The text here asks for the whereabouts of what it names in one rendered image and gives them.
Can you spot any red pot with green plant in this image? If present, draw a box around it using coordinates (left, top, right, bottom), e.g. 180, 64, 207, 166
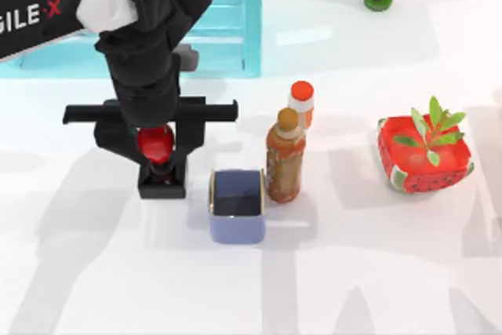
376, 95, 475, 195

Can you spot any orange bottle with red cap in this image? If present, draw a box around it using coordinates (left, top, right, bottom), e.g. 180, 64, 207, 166
288, 80, 317, 130

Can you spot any brown bottle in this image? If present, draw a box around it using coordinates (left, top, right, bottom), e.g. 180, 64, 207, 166
265, 107, 307, 205

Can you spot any blue square cup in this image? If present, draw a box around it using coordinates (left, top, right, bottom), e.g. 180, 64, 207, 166
208, 168, 267, 246

